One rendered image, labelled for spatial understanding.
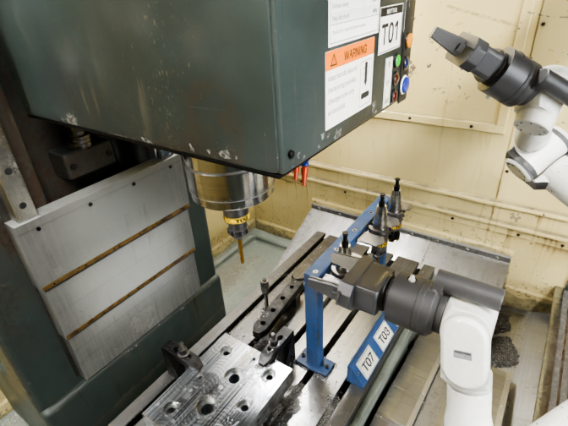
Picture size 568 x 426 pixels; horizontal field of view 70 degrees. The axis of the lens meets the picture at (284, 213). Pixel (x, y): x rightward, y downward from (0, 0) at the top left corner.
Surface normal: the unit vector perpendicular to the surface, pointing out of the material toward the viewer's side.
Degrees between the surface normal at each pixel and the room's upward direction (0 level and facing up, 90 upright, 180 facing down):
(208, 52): 90
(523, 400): 17
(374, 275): 2
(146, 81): 90
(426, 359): 7
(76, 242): 90
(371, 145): 90
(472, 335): 74
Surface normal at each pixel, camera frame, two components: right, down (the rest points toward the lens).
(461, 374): -0.54, 0.18
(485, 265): -0.28, -0.61
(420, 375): 0.02, -0.91
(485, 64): -0.07, 0.51
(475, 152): -0.56, 0.44
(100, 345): 0.82, 0.24
